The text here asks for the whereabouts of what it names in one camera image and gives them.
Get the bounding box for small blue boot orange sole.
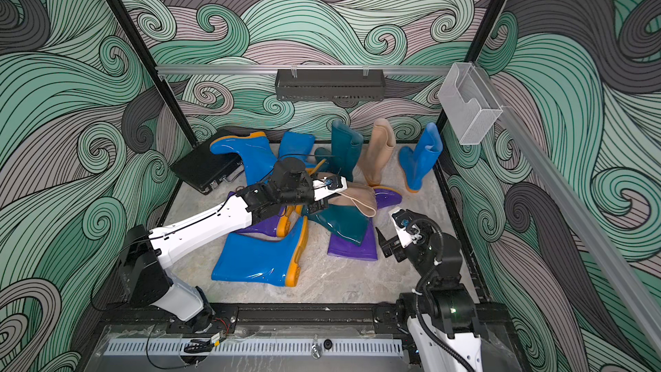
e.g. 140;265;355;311
278;131;317;169

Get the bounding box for purple boot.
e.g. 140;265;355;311
232;195;295;238
327;186;402;262

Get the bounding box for teal boot back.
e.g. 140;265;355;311
314;120;364;182

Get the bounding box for teal boot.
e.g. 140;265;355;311
314;120;364;182
302;204;369;246

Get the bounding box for beige boot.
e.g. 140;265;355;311
315;184;377;217
358;118;396;186

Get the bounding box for beige boot back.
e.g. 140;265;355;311
358;118;396;186

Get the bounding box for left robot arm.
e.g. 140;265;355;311
117;158;348;331

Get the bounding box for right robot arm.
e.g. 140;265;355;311
377;208;487;371

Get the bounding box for black case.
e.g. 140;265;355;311
170;129;242;195

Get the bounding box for large blue boot front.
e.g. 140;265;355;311
211;217;309;288

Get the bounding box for black wall shelf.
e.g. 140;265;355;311
275;68;387;103

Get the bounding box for aluminium rail back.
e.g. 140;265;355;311
155;64;451;77

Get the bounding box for aluminium rail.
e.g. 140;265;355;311
155;64;451;77
476;67;660;353

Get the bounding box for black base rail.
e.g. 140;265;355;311
100;300;514;334

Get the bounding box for clear mesh wall bin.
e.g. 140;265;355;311
437;63;503;146

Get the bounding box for aluminium rail right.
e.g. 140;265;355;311
476;67;660;353

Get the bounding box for white slotted cable duct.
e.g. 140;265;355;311
103;339;404;358

